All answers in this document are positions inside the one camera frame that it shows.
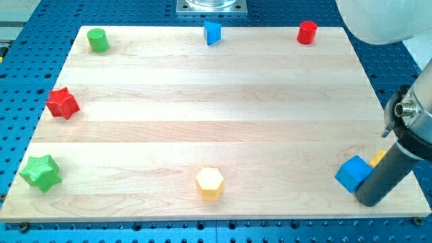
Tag yellow hexagon block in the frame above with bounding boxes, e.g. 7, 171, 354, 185
196, 167, 224, 200

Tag blue triangular prism block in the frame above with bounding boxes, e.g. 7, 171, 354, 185
203, 22, 222, 45

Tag red star block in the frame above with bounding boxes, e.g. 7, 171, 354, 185
45, 87, 80, 119

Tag red cylinder block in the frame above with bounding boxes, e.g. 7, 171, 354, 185
296, 21, 318, 45

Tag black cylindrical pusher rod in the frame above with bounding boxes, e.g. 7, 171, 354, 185
355, 142, 425, 207

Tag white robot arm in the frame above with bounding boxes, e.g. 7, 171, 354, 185
336, 0, 431, 161

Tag yellow block behind pusher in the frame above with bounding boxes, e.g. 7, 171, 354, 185
369, 150, 387, 168

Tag wooden board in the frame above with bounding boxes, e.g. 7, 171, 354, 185
1, 26, 431, 222

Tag blue cube block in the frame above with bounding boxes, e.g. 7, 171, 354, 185
335, 155, 373, 193

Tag green star block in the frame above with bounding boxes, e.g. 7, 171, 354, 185
20, 155, 62, 193

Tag green cylinder block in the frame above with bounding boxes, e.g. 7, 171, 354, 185
86, 28, 109, 53

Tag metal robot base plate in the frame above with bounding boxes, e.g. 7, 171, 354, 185
175, 0, 248, 16

